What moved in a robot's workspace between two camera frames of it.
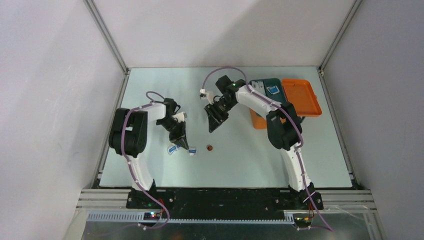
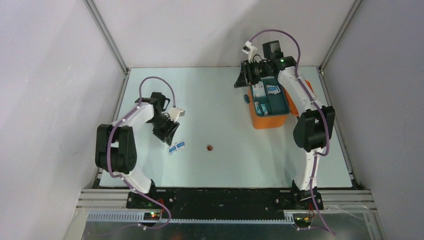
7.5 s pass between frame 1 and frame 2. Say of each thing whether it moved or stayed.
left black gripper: moved
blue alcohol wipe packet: stayed
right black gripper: moved
